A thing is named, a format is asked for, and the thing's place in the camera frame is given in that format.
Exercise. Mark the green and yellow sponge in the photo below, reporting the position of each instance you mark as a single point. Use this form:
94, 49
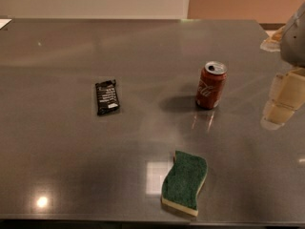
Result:
183, 182

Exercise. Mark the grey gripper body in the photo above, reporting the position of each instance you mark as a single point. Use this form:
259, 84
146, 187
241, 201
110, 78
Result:
294, 45

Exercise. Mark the red coca-cola can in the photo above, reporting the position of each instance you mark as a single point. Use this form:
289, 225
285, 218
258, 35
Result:
211, 83

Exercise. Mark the black rxbar chocolate wrapper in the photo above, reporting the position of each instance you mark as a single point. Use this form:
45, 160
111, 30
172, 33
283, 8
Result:
106, 96

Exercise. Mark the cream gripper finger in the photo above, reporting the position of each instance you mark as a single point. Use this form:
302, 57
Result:
272, 43
287, 95

